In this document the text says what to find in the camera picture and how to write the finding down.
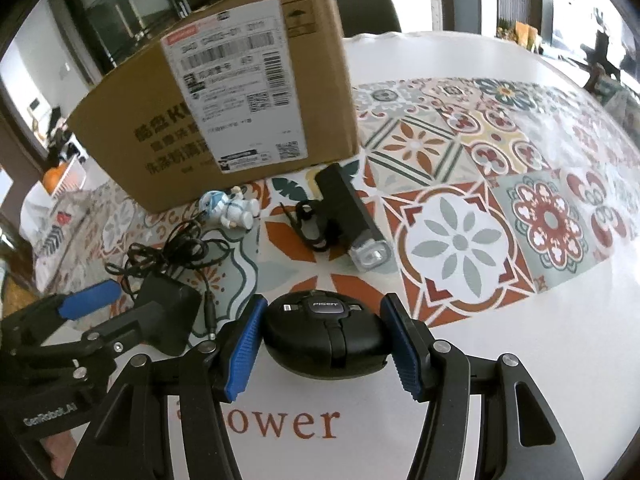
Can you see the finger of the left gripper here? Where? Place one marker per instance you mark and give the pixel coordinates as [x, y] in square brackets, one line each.
[105, 341]
[87, 299]

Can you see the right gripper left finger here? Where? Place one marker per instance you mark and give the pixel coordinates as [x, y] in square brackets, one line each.
[128, 437]

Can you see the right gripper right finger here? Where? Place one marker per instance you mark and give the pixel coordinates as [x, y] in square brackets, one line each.
[520, 438]

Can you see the black power adapter with cable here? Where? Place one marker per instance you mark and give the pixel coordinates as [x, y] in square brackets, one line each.
[150, 277]

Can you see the black computer mouse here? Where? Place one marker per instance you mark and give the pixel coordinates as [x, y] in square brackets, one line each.
[324, 335]

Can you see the person's left hand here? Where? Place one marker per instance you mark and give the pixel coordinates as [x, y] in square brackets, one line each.
[60, 448]

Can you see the yellow woven placemat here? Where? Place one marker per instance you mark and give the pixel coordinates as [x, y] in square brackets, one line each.
[15, 295]

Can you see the white basket of oranges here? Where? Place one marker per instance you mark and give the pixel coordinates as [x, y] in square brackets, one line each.
[67, 177]

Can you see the white shoe rack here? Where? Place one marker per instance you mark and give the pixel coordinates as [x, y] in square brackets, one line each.
[60, 146]

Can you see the white astronaut figurine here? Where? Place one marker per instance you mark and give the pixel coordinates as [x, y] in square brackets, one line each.
[229, 210]

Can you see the patterned table runner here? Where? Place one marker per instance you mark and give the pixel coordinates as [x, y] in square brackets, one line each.
[491, 194]

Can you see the black bike flashlight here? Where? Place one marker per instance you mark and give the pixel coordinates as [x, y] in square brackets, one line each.
[340, 219]

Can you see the brown cardboard box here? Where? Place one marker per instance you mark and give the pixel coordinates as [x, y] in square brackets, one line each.
[236, 92]

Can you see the white tv console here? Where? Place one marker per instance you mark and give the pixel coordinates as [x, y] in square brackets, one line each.
[530, 39]

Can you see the right dark dining chair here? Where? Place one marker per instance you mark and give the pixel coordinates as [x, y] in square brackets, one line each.
[374, 17]

